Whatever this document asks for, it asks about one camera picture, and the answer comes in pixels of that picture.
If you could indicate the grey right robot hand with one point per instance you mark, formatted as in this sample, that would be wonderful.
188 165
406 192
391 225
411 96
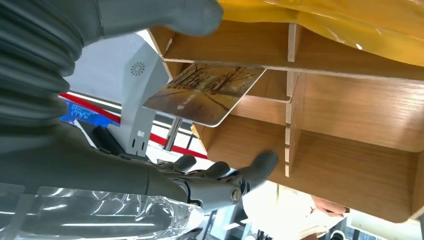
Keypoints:
82 165

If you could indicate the person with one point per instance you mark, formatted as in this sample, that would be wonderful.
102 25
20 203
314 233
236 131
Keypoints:
291 215

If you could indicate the clear plastic wrap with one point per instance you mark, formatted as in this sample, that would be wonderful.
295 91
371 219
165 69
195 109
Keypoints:
99 218

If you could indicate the grey kiosk stand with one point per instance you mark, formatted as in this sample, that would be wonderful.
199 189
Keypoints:
139 99

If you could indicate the wooden compartment box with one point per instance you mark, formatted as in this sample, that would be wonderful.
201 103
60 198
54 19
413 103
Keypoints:
348 109

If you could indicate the yellow tape strip on box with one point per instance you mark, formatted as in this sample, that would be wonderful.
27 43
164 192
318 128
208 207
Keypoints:
331 20

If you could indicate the chrome stanchion post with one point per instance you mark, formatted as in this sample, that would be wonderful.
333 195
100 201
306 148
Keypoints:
173 132

